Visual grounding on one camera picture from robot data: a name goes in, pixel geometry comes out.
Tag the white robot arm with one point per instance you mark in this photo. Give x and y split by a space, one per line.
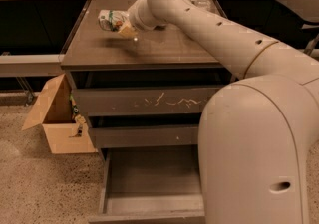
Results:
254 134

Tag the crushed 7up can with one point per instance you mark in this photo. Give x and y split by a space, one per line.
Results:
112 20

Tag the grey drawer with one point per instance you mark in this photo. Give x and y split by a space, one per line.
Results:
137 92
144 130
151 185

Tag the grey drawer cabinet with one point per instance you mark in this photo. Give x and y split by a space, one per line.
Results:
93 49

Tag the open cardboard box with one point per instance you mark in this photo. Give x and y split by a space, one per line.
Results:
52 111

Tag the small clear water bottle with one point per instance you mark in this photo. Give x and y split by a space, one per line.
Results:
204 5

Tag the items inside cardboard box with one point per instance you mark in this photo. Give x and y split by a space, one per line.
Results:
76 116

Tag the grey top drawer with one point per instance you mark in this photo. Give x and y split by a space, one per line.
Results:
137 92

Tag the grey middle drawer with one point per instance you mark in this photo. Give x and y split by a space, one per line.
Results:
144 130

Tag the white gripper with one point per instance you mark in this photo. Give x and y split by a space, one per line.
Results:
134 17

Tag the grey bottom drawer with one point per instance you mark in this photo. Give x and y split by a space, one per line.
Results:
151 185

